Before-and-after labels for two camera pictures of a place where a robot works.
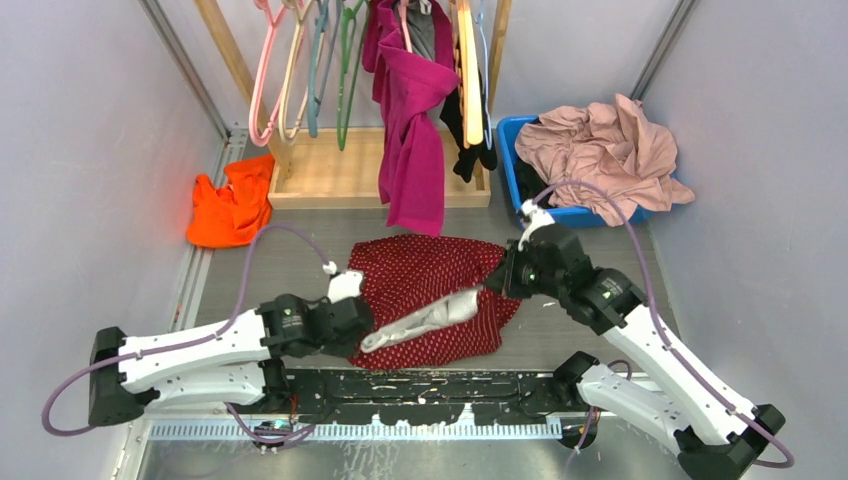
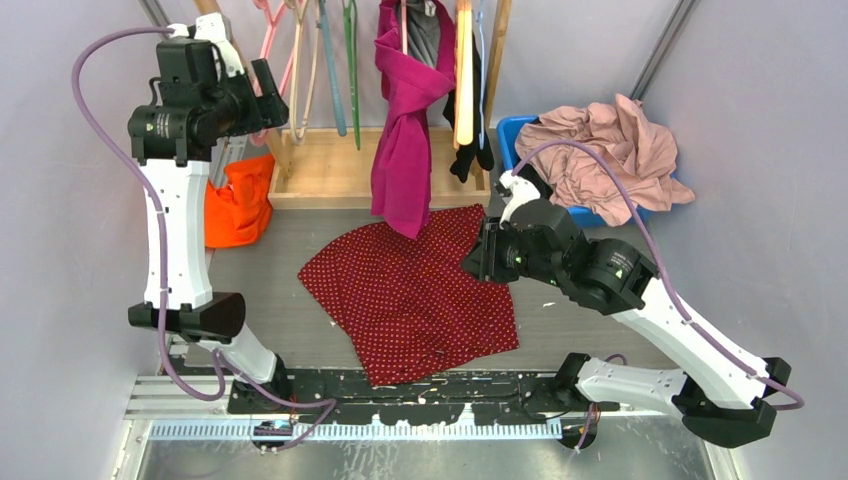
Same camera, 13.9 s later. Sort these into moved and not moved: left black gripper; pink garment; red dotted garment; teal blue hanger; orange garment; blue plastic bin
Moved: red dotted garment; left black gripper; teal blue hanger
Not moved: blue plastic bin; pink garment; orange garment
